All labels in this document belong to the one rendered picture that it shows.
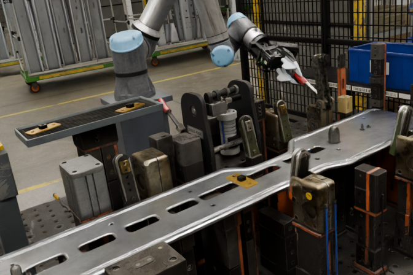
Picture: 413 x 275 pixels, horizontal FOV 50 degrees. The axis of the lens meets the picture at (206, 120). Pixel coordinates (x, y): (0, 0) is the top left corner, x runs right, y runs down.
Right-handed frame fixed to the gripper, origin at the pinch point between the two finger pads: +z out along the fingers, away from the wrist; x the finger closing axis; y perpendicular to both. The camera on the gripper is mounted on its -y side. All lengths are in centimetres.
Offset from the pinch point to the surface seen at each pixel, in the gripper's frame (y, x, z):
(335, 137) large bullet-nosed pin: 13.5, 4.6, 28.2
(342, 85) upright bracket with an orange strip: -10.6, 1.7, 10.2
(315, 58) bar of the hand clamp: 1.7, 11.3, 3.7
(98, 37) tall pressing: -185, -403, -543
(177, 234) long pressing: 70, 7, 36
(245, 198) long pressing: 52, 6, 35
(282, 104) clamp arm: 17.1, 2.0, 10.0
